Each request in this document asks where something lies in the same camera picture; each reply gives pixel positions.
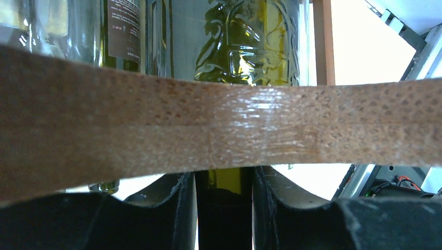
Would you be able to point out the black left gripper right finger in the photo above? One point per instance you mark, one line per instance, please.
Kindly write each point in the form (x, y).
(287, 216)

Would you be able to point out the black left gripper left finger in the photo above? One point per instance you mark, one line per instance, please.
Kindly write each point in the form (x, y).
(160, 216)

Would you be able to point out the wooden wine rack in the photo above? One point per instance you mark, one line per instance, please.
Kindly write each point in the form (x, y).
(66, 124)

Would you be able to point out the dark wine bottle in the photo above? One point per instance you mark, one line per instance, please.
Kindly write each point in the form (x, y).
(235, 42)
(105, 34)

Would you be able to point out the dark wine bottle front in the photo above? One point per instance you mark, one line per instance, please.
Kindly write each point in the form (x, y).
(105, 34)

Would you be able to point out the small clear glass bottle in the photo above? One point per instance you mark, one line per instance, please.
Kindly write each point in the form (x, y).
(63, 29)

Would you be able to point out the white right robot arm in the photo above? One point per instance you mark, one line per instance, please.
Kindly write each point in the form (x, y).
(398, 187)

